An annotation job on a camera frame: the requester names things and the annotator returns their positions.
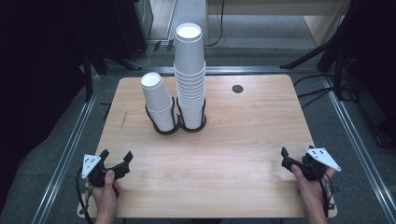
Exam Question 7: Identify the tall stack of white cups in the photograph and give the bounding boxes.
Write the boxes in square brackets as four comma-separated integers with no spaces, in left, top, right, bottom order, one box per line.
[173,22,207,130]

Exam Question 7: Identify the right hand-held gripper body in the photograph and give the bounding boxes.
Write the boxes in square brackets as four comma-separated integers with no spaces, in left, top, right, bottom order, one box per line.
[300,147,342,182]

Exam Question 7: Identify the black floor cable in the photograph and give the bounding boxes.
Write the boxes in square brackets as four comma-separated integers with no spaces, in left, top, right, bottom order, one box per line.
[297,87,335,108]
[292,73,335,89]

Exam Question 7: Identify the black tripod stand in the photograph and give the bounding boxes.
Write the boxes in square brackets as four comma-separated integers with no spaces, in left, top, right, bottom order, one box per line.
[279,0,375,102]

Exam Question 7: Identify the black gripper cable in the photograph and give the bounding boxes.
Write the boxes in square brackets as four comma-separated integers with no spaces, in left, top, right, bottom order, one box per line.
[75,167,94,224]
[318,172,336,218]

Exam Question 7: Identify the person's left hand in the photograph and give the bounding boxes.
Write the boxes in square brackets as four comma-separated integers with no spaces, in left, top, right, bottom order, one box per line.
[91,169,123,216]

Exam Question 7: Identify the black wire cup holder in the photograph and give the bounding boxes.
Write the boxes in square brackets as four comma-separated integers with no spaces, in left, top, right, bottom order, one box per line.
[145,96,182,136]
[176,97,207,133]

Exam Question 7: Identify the short stack of white cups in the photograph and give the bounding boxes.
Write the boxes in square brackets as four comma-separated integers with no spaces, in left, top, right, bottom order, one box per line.
[140,72,179,133]

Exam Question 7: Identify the black curtain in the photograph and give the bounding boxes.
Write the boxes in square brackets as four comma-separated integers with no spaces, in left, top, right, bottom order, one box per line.
[0,0,92,213]
[351,0,396,147]

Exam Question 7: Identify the light wooden furniture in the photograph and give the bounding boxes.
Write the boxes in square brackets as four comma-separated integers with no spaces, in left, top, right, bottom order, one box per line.
[205,0,353,49]

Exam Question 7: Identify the metal floor rail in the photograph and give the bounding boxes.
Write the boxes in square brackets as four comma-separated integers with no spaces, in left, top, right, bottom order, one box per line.
[320,74,396,224]
[31,74,102,224]

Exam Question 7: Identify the dark cabinet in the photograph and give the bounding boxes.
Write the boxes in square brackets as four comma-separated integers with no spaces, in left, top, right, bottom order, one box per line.
[112,0,154,61]

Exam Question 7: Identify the person's right hand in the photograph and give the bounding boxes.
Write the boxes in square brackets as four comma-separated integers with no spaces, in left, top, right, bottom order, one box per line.
[290,164,337,213]

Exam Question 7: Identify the black hanging cable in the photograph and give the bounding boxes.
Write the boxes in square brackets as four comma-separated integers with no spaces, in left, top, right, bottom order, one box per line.
[204,0,226,49]

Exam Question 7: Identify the black metal stand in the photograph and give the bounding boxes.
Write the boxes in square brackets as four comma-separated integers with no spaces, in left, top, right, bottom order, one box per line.
[81,46,108,103]

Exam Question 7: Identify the white cable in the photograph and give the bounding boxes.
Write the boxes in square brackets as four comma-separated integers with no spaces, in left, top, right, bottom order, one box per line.
[135,43,157,68]

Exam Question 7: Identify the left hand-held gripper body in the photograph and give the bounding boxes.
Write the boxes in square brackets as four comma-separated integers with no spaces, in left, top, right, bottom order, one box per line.
[80,153,111,189]

